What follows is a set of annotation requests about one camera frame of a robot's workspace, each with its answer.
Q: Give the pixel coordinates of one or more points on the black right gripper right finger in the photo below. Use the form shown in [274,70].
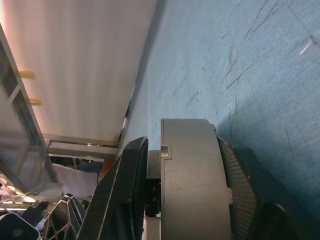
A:
[242,200]

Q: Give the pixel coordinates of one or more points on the aluminium frame crossbar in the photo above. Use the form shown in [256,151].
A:
[82,147]

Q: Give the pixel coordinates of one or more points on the white cloth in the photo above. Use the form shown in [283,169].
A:
[75,180]

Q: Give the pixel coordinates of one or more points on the yellow clip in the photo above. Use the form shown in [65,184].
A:
[27,74]
[35,101]

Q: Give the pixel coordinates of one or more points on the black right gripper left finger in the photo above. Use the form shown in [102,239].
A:
[117,195]

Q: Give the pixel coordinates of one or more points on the aluminium frame post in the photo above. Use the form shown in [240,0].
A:
[22,112]

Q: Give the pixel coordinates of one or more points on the motor lid with circuit board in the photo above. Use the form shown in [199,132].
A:
[195,175]

